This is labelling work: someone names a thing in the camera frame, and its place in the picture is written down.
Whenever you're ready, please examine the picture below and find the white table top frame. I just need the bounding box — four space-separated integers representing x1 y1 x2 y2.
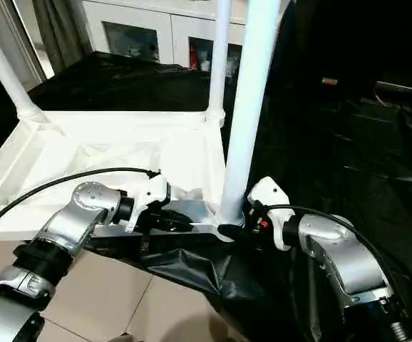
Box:
0 109 244 243

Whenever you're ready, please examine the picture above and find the white plastic table leg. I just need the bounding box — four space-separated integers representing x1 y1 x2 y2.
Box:
0 7 46 123
217 0 282 226
206 0 232 123

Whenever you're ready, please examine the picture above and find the black work mat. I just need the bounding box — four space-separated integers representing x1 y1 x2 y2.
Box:
0 51 412 341

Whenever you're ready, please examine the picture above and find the white glass-door cabinet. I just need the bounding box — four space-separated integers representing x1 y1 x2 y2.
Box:
83 0 287 72

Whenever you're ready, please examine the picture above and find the grey curtain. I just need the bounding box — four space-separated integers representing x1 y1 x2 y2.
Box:
34 0 93 72

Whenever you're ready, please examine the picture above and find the black metal rail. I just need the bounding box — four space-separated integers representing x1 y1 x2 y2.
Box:
376 81 412 99

